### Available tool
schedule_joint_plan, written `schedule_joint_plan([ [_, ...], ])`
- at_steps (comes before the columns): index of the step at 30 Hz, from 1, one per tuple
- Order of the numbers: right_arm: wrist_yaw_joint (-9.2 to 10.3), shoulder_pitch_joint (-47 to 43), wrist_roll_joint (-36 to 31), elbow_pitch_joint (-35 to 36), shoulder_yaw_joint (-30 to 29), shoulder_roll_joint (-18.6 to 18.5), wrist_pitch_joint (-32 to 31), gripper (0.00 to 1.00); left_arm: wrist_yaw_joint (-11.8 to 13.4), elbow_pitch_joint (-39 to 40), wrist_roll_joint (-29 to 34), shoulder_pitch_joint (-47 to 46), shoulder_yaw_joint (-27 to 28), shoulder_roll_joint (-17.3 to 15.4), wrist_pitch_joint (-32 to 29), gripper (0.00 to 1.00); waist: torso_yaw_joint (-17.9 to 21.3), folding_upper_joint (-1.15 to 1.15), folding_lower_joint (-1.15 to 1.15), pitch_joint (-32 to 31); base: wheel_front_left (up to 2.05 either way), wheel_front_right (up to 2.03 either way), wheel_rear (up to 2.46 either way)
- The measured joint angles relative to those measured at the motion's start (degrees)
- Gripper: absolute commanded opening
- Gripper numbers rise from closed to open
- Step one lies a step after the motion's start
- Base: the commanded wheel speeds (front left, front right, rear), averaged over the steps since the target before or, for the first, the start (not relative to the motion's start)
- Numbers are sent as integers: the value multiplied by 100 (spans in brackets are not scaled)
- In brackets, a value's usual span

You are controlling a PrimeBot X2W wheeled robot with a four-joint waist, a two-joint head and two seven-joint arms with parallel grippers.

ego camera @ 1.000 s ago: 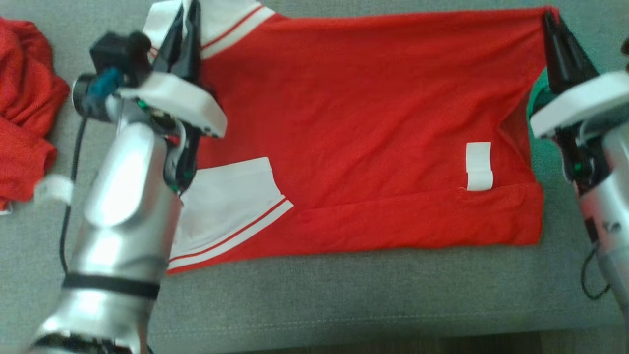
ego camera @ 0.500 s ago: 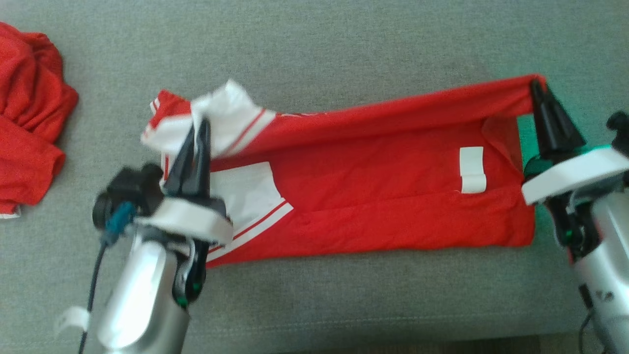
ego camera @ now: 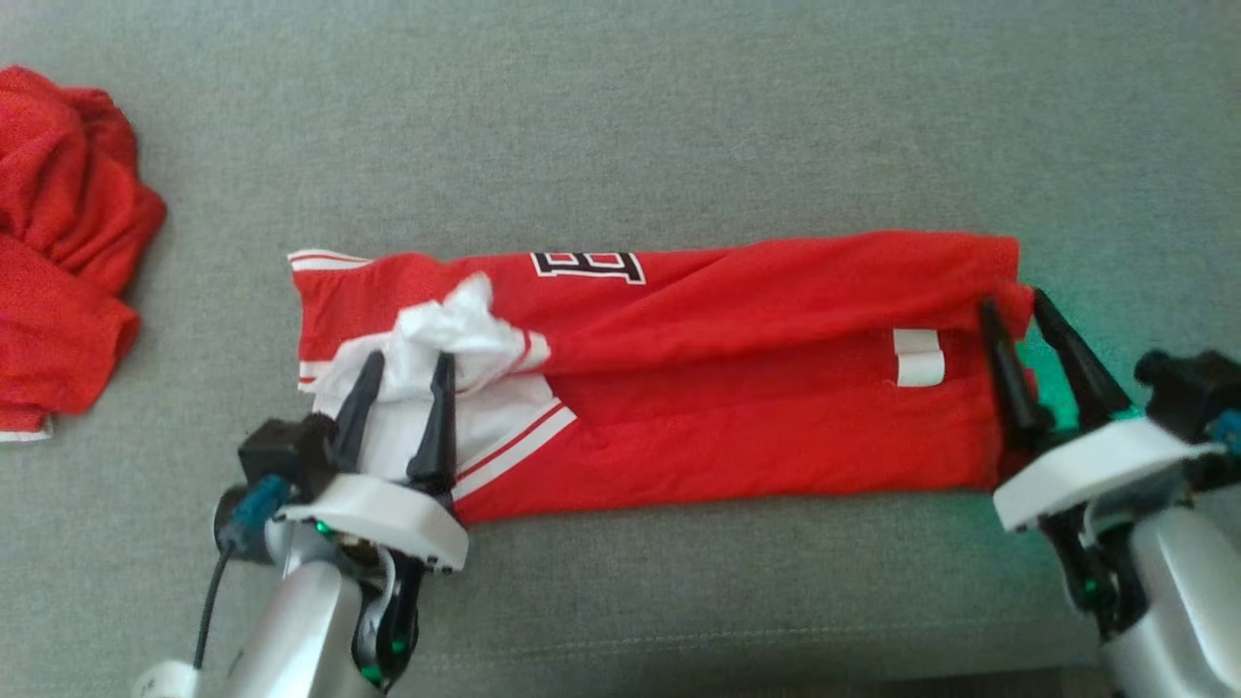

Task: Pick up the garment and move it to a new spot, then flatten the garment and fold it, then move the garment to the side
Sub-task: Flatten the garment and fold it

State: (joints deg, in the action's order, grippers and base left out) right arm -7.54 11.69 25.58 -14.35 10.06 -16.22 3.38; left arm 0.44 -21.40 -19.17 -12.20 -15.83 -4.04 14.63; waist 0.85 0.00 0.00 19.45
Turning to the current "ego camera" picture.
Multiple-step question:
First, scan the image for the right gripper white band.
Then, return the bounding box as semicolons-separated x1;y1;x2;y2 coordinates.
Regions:
976;287;1225;641

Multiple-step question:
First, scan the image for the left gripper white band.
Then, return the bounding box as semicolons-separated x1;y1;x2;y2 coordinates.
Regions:
274;350;471;691

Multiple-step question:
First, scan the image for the red jersey white striped trim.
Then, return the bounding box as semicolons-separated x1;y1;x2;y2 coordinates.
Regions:
288;230;1039;525

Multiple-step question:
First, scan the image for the red mesh shorts white stripe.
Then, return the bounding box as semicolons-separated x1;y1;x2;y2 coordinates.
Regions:
0;65;168;445

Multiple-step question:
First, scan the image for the grey sofa seat cushion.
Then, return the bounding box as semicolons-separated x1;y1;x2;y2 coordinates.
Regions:
0;0;1241;698

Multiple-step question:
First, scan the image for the left arm cable blue plug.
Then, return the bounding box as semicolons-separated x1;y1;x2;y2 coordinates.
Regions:
193;474;292;672

